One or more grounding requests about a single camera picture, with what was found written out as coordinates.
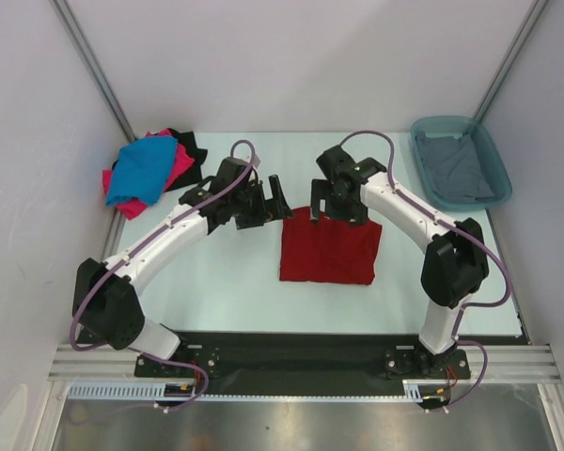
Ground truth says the blue t shirt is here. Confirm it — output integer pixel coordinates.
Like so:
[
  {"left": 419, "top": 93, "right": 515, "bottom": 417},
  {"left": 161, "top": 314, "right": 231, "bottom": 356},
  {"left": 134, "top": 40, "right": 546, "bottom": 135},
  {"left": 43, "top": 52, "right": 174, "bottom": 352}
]
[{"left": 106, "top": 136, "right": 178, "bottom": 206}]

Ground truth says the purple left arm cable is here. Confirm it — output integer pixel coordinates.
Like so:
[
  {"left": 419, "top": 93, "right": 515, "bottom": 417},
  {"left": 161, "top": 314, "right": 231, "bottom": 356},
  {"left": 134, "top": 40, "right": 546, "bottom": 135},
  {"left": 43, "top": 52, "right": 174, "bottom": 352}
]
[{"left": 68, "top": 139, "right": 259, "bottom": 424}]

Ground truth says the aluminium corner post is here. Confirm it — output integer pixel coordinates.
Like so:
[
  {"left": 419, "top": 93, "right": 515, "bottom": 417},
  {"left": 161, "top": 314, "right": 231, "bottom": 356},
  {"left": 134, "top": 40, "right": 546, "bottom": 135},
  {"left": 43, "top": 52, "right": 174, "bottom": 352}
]
[
  {"left": 473, "top": 0, "right": 553, "bottom": 122},
  {"left": 49, "top": 0, "right": 136, "bottom": 142}
]

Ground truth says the left aluminium corner post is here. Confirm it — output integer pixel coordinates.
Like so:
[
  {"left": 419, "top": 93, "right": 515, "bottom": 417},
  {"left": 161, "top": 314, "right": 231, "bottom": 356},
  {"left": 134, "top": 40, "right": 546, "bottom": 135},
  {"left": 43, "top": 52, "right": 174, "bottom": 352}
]
[{"left": 49, "top": 0, "right": 136, "bottom": 142}]

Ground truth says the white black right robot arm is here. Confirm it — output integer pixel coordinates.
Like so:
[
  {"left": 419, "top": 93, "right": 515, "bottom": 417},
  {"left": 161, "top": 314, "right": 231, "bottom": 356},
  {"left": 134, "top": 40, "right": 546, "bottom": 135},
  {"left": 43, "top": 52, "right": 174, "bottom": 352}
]
[{"left": 310, "top": 146, "right": 489, "bottom": 377}]

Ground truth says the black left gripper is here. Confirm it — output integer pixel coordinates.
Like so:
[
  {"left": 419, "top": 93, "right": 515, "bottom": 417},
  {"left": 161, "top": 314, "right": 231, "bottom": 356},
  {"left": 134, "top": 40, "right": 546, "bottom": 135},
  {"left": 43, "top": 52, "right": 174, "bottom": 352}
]
[{"left": 230, "top": 176, "right": 292, "bottom": 230}]

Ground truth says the red t shirt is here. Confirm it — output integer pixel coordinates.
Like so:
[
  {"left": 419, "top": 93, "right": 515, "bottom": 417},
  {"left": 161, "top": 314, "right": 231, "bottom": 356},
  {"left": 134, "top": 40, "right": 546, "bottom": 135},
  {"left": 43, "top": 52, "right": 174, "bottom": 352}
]
[{"left": 279, "top": 207, "right": 383, "bottom": 286}]

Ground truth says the right aluminium corner post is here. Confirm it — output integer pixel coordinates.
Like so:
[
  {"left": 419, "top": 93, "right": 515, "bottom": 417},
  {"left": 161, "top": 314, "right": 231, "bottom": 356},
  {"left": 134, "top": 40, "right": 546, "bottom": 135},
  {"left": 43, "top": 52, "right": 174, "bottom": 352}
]
[{"left": 473, "top": 0, "right": 553, "bottom": 122}]

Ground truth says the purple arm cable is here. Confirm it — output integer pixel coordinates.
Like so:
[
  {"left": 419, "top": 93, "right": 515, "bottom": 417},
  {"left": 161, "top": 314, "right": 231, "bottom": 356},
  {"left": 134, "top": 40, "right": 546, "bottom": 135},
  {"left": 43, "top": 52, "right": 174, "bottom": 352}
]
[
  {"left": 68, "top": 139, "right": 259, "bottom": 424},
  {"left": 340, "top": 130, "right": 513, "bottom": 414}
]

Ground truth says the grey t shirt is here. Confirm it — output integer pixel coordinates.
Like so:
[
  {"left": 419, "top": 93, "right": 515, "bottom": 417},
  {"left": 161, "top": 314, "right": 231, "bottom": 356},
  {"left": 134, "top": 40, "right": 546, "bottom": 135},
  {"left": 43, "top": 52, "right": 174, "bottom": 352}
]
[{"left": 415, "top": 132, "right": 494, "bottom": 204}]

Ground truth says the grey slotted cable duct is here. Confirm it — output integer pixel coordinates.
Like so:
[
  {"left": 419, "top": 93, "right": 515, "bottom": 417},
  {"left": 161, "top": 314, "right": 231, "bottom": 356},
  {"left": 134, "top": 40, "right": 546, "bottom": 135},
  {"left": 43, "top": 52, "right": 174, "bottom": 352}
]
[{"left": 68, "top": 381, "right": 448, "bottom": 403}]

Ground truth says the teal plastic basket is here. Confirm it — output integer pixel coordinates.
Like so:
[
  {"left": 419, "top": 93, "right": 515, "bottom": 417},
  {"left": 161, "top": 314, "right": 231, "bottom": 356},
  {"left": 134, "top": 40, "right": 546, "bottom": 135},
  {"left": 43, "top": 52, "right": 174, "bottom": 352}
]
[{"left": 410, "top": 116, "right": 512, "bottom": 211}]

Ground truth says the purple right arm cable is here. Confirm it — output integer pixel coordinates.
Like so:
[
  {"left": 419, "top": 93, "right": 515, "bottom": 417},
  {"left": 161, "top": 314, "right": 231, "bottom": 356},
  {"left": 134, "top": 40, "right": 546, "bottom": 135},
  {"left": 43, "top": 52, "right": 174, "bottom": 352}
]
[{"left": 340, "top": 130, "right": 513, "bottom": 414}]

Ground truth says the aluminium front frame rail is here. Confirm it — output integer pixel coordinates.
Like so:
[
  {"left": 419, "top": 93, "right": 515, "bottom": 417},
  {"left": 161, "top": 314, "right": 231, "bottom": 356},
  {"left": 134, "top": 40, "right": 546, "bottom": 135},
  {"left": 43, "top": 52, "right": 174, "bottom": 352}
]
[{"left": 48, "top": 345, "right": 561, "bottom": 384}]

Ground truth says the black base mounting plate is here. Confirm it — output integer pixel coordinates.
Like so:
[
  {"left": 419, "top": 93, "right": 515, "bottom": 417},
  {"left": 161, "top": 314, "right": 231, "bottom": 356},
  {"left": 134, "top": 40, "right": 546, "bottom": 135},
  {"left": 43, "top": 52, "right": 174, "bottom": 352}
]
[{"left": 134, "top": 332, "right": 527, "bottom": 396}]

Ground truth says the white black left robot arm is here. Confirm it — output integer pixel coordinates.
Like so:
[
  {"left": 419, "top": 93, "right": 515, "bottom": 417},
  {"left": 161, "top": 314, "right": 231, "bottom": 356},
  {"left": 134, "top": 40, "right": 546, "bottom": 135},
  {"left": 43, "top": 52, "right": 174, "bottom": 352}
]
[{"left": 70, "top": 157, "right": 292, "bottom": 376}]

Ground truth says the black folded t shirt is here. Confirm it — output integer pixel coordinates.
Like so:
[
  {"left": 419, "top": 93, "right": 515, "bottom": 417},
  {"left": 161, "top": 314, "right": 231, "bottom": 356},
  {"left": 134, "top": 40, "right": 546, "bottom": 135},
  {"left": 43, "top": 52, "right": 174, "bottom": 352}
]
[{"left": 149, "top": 128, "right": 208, "bottom": 191}]

